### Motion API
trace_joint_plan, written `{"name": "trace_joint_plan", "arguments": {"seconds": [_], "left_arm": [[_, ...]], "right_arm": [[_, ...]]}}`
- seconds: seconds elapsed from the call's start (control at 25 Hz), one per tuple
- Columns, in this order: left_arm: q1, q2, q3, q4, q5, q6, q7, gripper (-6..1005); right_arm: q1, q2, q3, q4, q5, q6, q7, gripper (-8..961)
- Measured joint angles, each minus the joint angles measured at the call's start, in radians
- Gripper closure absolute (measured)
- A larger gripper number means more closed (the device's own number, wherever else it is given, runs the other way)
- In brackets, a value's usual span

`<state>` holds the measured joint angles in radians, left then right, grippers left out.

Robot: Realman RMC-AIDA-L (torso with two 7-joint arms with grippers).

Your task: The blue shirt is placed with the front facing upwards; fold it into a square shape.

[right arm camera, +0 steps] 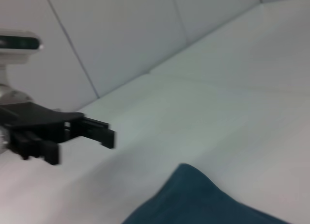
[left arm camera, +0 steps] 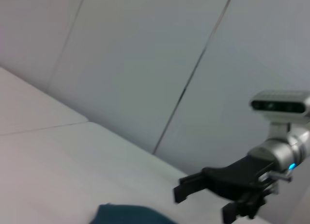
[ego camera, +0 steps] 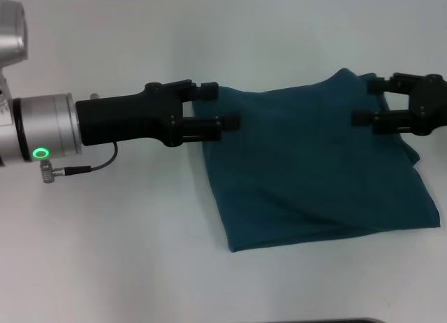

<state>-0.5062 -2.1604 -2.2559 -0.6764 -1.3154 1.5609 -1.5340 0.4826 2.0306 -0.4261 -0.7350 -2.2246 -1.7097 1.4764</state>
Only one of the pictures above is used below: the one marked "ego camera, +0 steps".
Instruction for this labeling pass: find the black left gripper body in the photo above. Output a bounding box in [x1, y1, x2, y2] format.
[75, 81, 186, 149]

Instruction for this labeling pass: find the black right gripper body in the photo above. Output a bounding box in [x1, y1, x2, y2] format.
[406, 73, 447, 137]

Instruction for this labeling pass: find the teal blue printed t-shirt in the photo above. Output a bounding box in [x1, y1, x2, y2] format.
[191, 67, 441, 254]

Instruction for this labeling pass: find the dark grey flat panel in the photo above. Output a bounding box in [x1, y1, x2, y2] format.
[240, 317, 386, 323]

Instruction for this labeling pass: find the left gripper cable with plug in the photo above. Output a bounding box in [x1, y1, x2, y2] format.
[38, 141, 118, 184]

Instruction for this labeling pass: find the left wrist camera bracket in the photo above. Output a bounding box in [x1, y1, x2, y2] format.
[0, 66, 14, 128]

